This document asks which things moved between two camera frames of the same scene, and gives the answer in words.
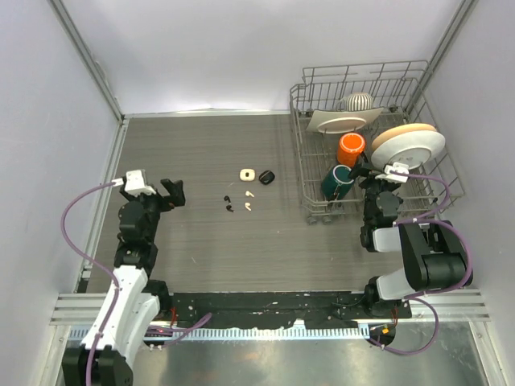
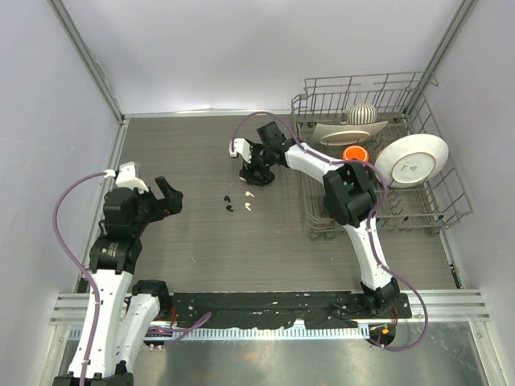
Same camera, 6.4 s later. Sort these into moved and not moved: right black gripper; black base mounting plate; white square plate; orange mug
Moved: right black gripper; white square plate
Not moved: black base mounting plate; orange mug
